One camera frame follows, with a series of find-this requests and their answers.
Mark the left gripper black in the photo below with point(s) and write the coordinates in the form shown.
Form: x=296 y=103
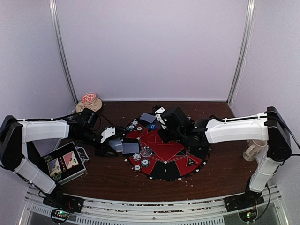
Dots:
x=104 y=147

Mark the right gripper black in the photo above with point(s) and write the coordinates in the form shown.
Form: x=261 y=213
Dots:
x=166 y=139

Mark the blue playing card deck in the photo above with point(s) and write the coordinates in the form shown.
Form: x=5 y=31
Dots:
x=116 y=144

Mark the blue small blind button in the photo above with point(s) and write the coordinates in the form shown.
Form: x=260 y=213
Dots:
x=152 y=126

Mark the dealt card sector three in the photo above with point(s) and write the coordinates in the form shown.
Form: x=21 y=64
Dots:
x=131 y=148

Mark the dealt card sector five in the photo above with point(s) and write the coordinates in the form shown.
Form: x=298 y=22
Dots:
x=147 y=118

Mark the brown hundred chip sector two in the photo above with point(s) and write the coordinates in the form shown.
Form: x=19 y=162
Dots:
x=137 y=168

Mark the black triangle all-in marker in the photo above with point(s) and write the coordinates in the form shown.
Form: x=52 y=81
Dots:
x=190 y=162

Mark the clear acrylic dealer button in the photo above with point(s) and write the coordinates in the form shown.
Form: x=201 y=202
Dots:
x=146 y=151

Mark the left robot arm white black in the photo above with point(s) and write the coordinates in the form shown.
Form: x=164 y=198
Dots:
x=18 y=152

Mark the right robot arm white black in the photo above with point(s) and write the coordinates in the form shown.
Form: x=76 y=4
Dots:
x=263 y=131

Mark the round red black poker mat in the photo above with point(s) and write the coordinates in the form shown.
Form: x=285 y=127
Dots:
x=168 y=161

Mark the aluminium poker case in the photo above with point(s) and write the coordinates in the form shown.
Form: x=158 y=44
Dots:
x=66 y=163

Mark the round wooden plate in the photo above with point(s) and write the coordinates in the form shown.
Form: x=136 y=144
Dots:
x=94 y=106

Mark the red white patterned bowl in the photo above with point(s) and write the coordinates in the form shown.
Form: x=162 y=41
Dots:
x=89 y=98

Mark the cream ceramic mug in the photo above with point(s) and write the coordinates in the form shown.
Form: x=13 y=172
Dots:
x=253 y=149

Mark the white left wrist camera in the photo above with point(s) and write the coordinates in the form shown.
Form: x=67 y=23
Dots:
x=107 y=133

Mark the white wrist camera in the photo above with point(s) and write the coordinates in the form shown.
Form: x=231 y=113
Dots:
x=107 y=133
x=158 y=110

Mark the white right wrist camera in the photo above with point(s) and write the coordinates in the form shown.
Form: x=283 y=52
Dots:
x=158 y=110

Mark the front aluminium rail base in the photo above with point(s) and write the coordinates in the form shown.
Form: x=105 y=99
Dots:
x=209 y=211

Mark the right aluminium frame post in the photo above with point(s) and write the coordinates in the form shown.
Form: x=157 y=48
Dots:
x=248 y=28

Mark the aluminium frame post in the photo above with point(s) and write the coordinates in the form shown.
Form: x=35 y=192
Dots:
x=62 y=55
x=248 y=28

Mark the left aluminium frame post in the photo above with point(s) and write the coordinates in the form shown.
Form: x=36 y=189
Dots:
x=62 y=55

